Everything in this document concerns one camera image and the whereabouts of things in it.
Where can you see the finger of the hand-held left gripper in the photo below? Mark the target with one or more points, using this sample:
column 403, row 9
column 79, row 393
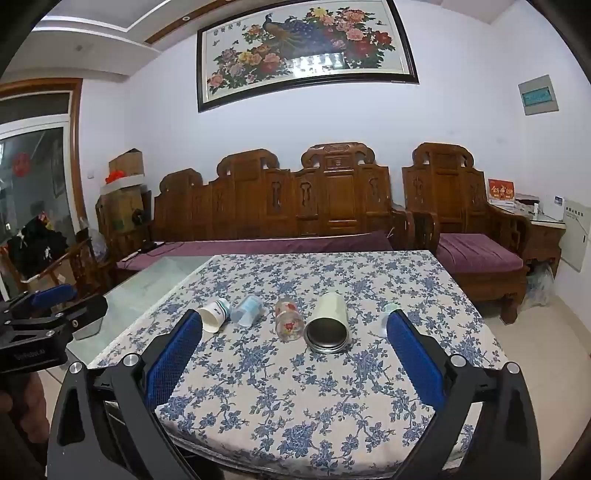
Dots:
column 53, row 296
column 85, row 310

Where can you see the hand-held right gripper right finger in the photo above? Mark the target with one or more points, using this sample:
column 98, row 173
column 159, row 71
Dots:
column 415, row 357

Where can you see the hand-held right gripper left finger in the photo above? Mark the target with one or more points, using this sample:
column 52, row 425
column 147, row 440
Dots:
column 171, row 357

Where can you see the white paper cup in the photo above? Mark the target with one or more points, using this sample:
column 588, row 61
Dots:
column 213, row 317

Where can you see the small translucent cup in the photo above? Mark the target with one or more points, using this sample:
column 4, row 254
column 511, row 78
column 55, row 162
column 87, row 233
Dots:
column 388, row 306

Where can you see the clear plastic cup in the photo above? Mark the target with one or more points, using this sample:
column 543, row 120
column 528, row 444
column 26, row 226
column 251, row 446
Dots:
column 247, row 311

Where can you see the cream steel tumbler cup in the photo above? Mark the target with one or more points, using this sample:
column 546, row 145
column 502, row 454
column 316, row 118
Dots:
column 328, row 318

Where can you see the floral glass cup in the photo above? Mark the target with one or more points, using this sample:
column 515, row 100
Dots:
column 288, row 321

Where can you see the person's left hand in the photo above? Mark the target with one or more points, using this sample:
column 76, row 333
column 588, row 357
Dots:
column 30, row 401

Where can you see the wooden round-back chair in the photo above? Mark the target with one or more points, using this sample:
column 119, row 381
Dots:
column 76, row 263

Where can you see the dark clothes pile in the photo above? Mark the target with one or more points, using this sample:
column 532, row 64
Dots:
column 39, row 244

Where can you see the black device on sofa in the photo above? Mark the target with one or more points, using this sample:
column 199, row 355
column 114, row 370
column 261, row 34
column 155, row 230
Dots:
column 150, row 247

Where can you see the large cardboard box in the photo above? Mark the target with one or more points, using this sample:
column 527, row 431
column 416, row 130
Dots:
column 121, row 210

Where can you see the blue floral tablecloth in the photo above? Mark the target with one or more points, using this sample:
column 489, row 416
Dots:
column 277, row 392

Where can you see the purple armchair cushion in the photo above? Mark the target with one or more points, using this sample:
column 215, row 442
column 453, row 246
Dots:
column 475, row 254

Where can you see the red window decoration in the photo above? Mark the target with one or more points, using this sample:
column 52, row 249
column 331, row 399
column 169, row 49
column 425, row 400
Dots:
column 21, row 164

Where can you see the purple sofa cushion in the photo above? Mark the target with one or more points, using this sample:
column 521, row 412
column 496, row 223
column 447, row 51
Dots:
column 258, row 247

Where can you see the clear plastic bag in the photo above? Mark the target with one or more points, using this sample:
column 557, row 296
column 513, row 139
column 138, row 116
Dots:
column 539, row 284

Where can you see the small cardboard box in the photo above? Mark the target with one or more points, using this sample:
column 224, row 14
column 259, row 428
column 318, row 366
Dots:
column 127, row 166

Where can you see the carved wooden armchair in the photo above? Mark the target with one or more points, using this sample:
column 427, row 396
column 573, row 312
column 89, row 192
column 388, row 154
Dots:
column 443, row 194

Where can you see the wooden side table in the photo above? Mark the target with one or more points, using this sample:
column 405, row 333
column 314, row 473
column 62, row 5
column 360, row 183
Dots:
column 545, row 240

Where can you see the red gift box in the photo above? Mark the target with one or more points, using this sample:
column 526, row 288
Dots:
column 501, row 190

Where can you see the carved wooden sofa bench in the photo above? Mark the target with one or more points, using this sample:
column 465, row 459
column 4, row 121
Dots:
column 277, row 198

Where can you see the white boxes on side table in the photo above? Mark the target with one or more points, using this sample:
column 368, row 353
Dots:
column 538, row 205

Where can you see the framed peacock painting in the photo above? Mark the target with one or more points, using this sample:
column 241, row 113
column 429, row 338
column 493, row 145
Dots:
column 304, row 50

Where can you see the wooden door frame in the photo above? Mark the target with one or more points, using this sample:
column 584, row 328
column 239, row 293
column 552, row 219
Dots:
column 76, row 152

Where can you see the white wall panel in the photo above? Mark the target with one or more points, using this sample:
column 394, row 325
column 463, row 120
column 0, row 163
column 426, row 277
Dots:
column 575, row 235

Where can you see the grey wall electrical panel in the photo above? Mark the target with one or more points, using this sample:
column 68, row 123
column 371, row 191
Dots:
column 538, row 95

